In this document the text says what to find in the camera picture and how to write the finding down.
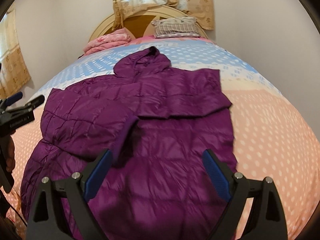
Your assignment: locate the person's left hand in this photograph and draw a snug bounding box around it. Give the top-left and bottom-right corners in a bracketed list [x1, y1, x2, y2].
[1, 135, 16, 173]

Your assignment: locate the purple puffer jacket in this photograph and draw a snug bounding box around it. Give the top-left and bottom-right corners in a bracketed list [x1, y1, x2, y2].
[21, 47, 236, 239]

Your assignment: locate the striped grey pillow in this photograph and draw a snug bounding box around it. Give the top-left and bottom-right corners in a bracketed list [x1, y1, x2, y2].
[151, 16, 200, 38]

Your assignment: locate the cream wooden headboard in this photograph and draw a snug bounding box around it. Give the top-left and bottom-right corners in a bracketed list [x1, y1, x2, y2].
[89, 5, 187, 41]

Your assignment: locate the folded pink blanket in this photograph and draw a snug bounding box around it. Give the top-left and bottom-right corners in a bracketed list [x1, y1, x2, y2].
[83, 28, 131, 56]

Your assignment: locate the polka dot bed sheet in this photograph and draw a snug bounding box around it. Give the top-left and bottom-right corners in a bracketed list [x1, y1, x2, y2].
[7, 38, 319, 239]

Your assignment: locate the beige window curtain left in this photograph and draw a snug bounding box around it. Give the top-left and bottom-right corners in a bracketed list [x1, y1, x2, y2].
[0, 5, 31, 99]

